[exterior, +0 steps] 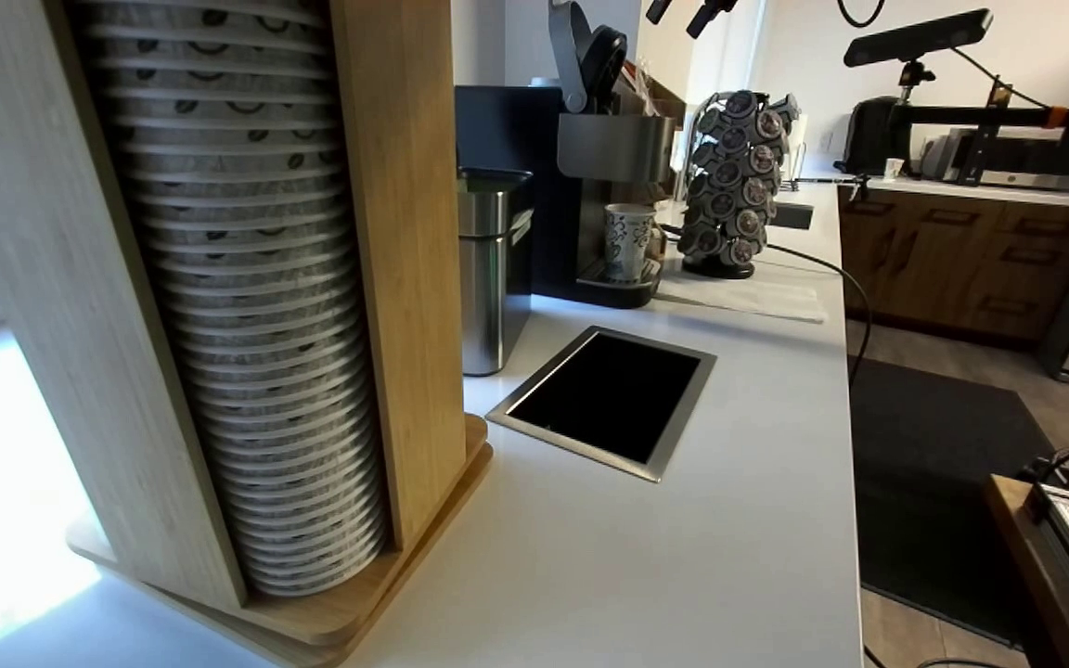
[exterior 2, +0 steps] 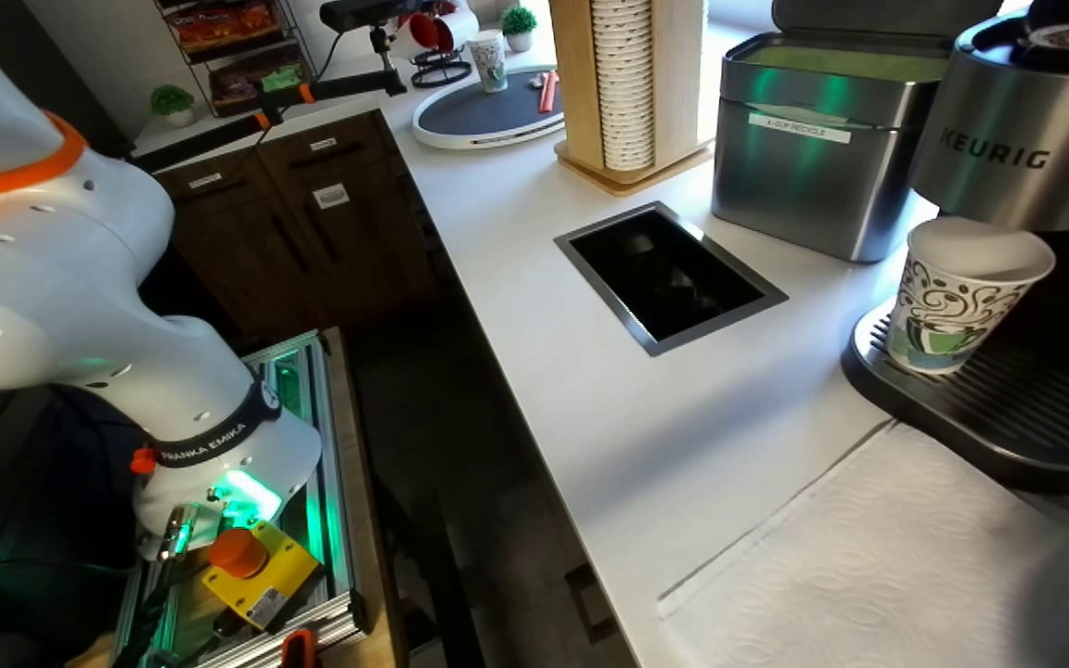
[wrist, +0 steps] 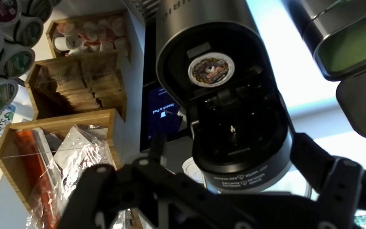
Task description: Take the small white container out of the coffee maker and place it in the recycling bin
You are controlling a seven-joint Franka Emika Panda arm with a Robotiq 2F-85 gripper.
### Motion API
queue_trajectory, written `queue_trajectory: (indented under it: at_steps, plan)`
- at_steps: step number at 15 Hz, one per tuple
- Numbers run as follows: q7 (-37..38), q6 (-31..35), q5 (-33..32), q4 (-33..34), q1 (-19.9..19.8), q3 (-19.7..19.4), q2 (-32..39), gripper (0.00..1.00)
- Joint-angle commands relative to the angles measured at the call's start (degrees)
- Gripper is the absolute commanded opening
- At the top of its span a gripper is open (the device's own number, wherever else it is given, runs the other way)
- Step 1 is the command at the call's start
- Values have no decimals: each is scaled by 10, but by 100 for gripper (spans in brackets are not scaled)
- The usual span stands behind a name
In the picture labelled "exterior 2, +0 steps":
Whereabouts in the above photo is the stainless steel recycling bin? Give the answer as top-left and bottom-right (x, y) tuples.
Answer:
(707, 0), (1003, 266)

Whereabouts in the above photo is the silver black Keurig coffee maker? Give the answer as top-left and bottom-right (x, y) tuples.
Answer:
(839, 0), (1069, 496)

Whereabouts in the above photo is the black countertop trash opening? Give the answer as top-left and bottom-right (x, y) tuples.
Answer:
(552, 196), (794, 361)

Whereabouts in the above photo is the round dark turntable tray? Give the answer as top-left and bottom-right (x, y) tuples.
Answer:
(407, 64), (566, 157)

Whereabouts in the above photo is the small pink packet holder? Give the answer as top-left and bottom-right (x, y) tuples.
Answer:
(532, 66), (564, 118)

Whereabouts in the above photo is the white cabinet label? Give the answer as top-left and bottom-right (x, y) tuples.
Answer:
(309, 177), (355, 210)

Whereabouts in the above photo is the dark brown wooden cabinet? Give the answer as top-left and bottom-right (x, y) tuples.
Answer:
(147, 106), (453, 355)

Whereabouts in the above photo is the stack of white cups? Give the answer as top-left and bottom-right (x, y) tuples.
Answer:
(591, 0), (655, 176)

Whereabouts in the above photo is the small white patterned cup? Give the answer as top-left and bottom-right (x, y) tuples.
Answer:
(467, 30), (512, 95)

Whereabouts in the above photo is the wooden cup dispenser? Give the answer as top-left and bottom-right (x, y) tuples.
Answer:
(544, 0), (714, 192)

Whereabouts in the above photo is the small potted green plant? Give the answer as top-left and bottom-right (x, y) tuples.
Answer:
(498, 0), (543, 56)

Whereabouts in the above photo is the yellow emergency stop box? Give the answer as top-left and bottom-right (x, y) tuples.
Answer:
(196, 518), (324, 630)

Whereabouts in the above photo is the white paper towel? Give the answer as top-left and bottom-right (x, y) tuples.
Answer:
(654, 418), (1069, 668)

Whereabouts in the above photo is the shelf with snack boxes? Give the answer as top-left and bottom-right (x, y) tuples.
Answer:
(154, 0), (309, 114)

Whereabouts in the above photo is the patterned white paper cup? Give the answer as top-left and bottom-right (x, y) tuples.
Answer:
(882, 215), (1060, 380)

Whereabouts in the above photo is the small green fuzzy plant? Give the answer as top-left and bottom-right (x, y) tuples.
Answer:
(143, 80), (199, 127)

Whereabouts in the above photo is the metal robot mounting frame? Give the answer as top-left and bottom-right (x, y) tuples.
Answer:
(111, 325), (377, 668)

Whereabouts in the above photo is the black cable loop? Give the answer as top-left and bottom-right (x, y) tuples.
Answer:
(404, 48), (476, 92)

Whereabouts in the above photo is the red clamp handle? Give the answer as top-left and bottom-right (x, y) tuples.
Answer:
(278, 627), (324, 668)

